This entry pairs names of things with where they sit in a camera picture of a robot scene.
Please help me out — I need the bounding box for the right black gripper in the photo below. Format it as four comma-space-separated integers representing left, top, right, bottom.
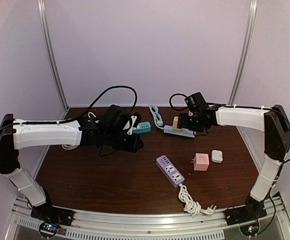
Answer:
177, 113, 204, 133

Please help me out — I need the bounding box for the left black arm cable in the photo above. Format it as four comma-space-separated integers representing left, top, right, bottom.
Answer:
0, 85, 138, 171

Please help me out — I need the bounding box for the pink cube socket adapter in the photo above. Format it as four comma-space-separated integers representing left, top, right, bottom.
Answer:
191, 153, 210, 172

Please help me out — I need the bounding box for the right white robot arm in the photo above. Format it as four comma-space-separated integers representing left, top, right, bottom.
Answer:
177, 104, 290, 221

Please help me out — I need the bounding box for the white bundled power cord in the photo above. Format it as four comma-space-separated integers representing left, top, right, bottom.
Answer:
177, 184, 217, 217

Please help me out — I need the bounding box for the left aluminium corner post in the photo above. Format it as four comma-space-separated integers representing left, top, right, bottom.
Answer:
37, 0, 69, 111

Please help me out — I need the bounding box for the aluminium front rail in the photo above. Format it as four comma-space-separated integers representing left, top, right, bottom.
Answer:
3, 196, 290, 240

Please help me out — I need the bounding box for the blue-grey power strip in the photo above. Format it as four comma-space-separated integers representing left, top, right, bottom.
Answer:
163, 125, 195, 138

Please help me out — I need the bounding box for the right aluminium corner post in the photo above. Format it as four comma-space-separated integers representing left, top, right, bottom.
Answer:
228, 0, 258, 105

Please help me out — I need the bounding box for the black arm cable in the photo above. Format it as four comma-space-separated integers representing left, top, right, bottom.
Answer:
0, 85, 138, 171
169, 93, 290, 163

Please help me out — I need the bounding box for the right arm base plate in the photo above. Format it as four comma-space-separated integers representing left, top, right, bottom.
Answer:
224, 203, 268, 226

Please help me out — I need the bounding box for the white plug adapter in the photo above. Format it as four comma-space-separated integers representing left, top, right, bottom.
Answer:
211, 149, 223, 164

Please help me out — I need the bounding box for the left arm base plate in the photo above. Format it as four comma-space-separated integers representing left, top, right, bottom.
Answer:
30, 202, 75, 226

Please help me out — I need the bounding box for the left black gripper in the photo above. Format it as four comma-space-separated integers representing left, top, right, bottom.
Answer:
104, 130, 145, 154

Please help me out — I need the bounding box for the beige cube socket adapter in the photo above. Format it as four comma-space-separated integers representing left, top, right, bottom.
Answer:
172, 116, 183, 132

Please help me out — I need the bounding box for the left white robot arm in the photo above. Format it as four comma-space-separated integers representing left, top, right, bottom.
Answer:
0, 114, 144, 222

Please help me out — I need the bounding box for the teal power strip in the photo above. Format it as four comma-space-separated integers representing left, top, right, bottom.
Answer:
132, 121, 152, 134

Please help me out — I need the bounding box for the aluminium corner post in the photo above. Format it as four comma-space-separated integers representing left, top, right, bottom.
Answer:
228, 0, 258, 105
37, 0, 69, 111

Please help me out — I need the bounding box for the white coiled cord left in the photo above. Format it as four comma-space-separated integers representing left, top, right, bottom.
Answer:
61, 111, 98, 151

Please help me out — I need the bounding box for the purple power strip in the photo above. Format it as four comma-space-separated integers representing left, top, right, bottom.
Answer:
156, 155, 185, 188

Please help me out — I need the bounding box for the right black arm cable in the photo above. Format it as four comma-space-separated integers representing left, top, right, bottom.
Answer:
169, 93, 290, 163

